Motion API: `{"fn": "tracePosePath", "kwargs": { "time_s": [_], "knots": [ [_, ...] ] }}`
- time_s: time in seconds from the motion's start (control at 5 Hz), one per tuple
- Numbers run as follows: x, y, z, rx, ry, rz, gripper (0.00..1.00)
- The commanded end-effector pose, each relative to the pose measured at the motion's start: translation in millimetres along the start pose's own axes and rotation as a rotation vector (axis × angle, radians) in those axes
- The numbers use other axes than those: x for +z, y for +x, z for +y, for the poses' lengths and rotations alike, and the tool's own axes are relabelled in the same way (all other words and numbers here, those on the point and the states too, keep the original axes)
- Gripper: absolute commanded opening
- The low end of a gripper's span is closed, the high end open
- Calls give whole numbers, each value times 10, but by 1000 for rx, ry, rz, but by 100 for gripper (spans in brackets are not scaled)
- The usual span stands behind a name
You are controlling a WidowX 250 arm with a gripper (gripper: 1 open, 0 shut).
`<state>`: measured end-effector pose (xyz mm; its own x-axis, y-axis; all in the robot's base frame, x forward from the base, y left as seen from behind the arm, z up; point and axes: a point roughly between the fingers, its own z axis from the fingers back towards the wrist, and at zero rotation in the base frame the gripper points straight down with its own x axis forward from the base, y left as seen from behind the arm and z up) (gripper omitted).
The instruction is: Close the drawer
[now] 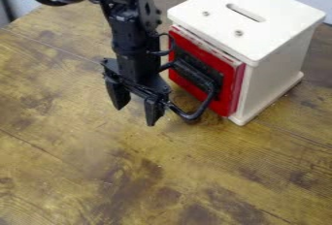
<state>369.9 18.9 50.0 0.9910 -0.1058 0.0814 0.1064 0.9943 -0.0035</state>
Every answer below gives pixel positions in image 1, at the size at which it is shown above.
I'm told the white wooden drawer box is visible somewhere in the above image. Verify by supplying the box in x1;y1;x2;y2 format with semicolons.
168;0;326;125

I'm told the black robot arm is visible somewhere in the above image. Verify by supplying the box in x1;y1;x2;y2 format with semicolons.
35;0;170;126

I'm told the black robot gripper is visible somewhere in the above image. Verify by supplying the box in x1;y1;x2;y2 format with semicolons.
102;12;170;126

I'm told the red drawer with black handle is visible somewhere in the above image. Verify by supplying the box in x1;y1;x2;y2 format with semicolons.
169;25;245;117

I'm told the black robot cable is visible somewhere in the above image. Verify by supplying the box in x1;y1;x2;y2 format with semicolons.
148;33;177;57

